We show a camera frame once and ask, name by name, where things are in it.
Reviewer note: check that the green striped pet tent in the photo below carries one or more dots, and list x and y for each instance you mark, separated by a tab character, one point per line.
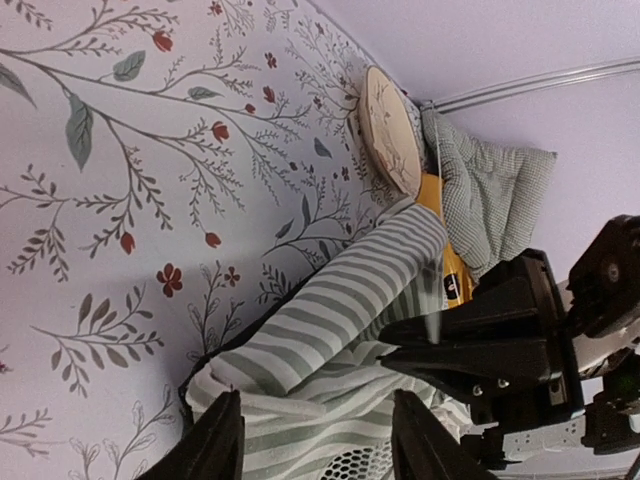
316	401

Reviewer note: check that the green checked cushion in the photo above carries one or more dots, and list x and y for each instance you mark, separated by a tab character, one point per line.
492	193

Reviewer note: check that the yellow double pet bowl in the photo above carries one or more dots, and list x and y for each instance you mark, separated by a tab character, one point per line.
457	281

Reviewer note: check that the floral table mat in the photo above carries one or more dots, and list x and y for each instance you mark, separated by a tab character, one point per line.
169	169

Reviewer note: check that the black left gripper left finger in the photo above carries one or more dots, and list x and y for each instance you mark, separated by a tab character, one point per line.
212	450

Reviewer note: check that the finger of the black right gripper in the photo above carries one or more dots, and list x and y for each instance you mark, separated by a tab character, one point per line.
494	373
470	322

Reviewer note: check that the round wooden floral plate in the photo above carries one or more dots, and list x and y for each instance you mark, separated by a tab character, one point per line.
388	134

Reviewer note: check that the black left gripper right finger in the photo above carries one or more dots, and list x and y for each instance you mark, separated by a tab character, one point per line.
422	449

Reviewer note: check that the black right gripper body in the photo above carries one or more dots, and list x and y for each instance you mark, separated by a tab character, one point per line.
595	335

